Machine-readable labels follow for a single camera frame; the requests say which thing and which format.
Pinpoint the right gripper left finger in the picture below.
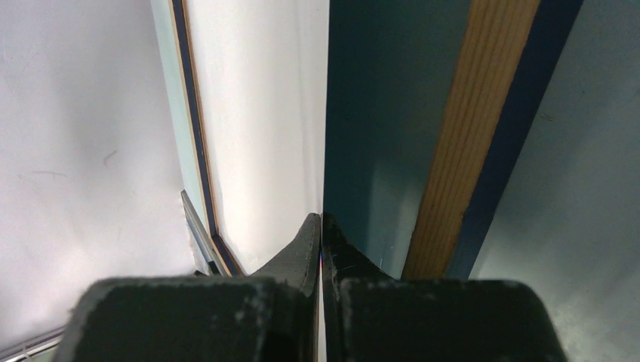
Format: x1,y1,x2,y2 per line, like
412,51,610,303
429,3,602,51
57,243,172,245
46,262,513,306
54,213,322,361

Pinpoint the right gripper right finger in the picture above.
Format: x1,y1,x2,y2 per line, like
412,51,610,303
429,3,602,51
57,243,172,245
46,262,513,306
322,213,567,361

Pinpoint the wooden picture frame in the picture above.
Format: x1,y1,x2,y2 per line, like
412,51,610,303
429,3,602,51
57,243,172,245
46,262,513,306
158,1,582,280

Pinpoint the beach photo print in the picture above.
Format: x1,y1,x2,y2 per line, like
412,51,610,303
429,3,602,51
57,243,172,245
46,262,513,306
186,1,330,274

